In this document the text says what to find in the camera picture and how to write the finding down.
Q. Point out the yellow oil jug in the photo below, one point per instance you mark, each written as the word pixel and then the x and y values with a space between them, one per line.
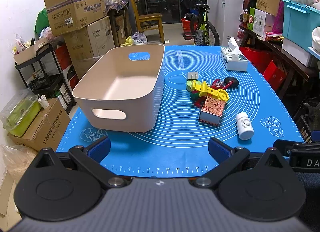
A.
pixel 128 41

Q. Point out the red Ultraman figure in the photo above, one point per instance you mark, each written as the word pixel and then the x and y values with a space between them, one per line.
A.
pixel 217 84

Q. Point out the white freezer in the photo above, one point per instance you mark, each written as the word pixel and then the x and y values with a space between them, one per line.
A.
pixel 225 16

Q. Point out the teal plastic crate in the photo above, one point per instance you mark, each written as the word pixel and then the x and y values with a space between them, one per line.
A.
pixel 299 22

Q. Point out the red white appliance box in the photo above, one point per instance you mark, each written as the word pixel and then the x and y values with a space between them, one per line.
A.
pixel 66 67

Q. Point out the open cardboard box top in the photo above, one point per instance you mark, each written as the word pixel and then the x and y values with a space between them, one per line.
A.
pixel 65 16

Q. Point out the white power adapter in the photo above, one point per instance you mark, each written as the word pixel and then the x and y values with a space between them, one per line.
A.
pixel 192 75

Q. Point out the low cardboard box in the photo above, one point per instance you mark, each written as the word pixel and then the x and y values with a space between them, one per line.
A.
pixel 47 129

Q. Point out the plastic bag on floor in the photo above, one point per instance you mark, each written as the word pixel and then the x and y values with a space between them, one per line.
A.
pixel 139 38

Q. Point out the large taped cardboard box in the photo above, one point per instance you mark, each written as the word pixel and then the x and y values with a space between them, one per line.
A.
pixel 87 45

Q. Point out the beige plastic storage bin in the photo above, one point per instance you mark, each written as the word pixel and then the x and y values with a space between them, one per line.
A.
pixel 123 90

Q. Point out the black metal shelf rack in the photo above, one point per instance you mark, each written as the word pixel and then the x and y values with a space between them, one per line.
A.
pixel 43 76

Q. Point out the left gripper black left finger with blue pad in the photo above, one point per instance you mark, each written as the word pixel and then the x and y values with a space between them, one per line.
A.
pixel 88 159

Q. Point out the blue silicone baking mat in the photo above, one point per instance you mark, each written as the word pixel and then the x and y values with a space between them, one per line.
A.
pixel 177 146

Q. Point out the white pill bottle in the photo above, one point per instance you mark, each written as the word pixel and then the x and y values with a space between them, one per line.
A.
pixel 244 126

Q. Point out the tissue box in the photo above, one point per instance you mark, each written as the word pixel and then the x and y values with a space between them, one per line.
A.
pixel 232 57

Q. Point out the yellow plastic toy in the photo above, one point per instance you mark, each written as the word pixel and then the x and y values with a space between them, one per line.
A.
pixel 204 90

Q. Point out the red floral patterned box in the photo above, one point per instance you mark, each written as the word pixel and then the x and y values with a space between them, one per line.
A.
pixel 212 111

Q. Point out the black earbuds case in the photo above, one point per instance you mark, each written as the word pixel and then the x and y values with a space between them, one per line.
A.
pixel 231 82

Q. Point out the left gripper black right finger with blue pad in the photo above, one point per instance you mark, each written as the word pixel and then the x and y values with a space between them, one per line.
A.
pixel 229 160

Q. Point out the green black bicycle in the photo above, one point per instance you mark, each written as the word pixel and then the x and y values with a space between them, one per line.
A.
pixel 202 30

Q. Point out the red bucket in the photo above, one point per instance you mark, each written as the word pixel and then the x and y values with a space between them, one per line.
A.
pixel 186 21

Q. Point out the green clear lidded container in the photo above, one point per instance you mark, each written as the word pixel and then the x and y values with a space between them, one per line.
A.
pixel 20 112

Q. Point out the wooden chair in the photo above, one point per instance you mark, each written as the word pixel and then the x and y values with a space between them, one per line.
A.
pixel 148 18

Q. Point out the white paper cup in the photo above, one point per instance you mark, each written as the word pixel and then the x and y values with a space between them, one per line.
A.
pixel 42 100

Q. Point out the bag of wood shavings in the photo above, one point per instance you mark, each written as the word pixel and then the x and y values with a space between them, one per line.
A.
pixel 17 159

